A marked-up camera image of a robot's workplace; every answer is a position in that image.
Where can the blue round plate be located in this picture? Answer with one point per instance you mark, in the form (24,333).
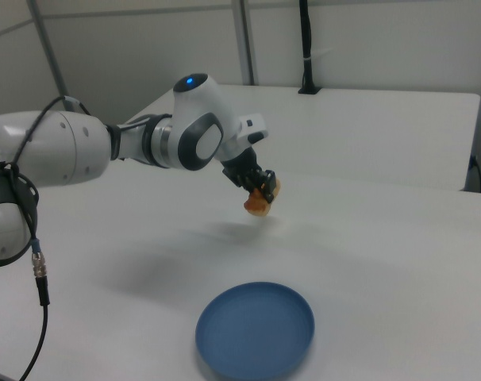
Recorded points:
(256,329)

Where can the black camera stand pole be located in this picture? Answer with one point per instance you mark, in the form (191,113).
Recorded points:
(307,47)

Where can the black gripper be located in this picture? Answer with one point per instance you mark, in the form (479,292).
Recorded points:
(242,166)

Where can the grey slanted partition post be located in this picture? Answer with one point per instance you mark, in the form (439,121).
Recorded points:
(50,51)

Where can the orange bread roll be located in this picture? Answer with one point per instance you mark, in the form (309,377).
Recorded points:
(257,206)

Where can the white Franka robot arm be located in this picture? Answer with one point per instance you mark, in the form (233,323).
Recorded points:
(70,147)

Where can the grey metal partition post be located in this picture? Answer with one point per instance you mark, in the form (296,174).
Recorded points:
(246,39)

